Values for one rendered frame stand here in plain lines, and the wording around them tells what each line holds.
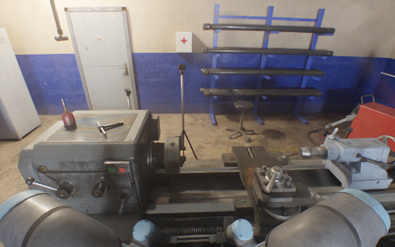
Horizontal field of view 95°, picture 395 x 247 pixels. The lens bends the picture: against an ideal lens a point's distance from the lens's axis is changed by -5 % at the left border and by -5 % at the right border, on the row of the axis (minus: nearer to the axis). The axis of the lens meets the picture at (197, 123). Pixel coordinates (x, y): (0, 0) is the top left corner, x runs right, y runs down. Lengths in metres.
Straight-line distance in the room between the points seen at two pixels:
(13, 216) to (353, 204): 0.69
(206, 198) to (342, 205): 1.00
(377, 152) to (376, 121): 2.18
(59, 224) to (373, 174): 1.81
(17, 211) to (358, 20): 5.39
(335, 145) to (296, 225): 1.22
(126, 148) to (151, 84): 3.32
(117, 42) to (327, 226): 4.13
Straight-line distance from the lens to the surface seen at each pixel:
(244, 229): 1.00
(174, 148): 1.21
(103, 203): 1.33
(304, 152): 1.52
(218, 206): 1.35
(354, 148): 1.68
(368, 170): 1.82
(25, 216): 0.52
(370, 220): 0.54
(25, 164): 1.34
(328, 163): 1.90
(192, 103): 4.37
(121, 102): 4.55
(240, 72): 3.92
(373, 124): 3.99
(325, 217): 0.48
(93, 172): 1.16
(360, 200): 0.56
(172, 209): 1.34
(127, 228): 1.35
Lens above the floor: 1.89
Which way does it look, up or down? 28 degrees down
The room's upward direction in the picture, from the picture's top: 1 degrees clockwise
